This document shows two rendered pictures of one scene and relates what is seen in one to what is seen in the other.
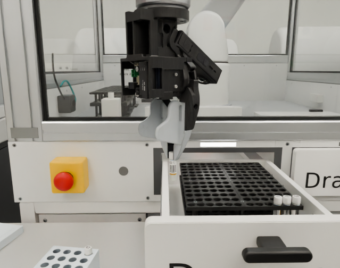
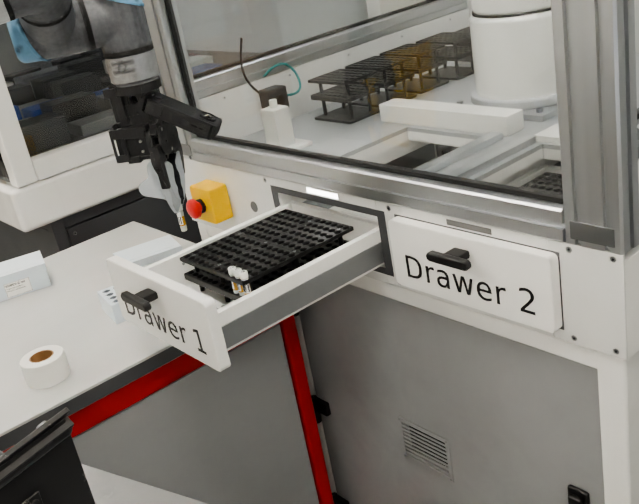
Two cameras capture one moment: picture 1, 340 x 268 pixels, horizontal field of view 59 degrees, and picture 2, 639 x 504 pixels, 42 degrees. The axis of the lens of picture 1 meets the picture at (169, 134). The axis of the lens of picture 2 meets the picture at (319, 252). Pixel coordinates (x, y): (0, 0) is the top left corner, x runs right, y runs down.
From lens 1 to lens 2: 121 cm
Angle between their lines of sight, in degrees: 53
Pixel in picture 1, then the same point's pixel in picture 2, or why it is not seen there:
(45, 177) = not seen: hidden behind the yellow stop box
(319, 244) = (176, 308)
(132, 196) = not seen: hidden behind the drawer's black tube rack
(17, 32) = (159, 45)
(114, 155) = (244, 187)
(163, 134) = (145, 190)
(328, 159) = (425, 242)
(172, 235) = (117, 272)
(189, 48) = (159, 112)
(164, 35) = (133, 106)
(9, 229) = (169, 246)
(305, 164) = (401, 242)
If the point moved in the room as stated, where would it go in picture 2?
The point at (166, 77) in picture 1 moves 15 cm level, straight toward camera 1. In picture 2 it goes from (132, 144) to (41, 177)
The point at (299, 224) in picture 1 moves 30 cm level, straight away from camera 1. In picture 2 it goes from (162, 286) to (362, 233)
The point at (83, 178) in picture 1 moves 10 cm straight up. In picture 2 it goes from (212, 208) to (200, 159)
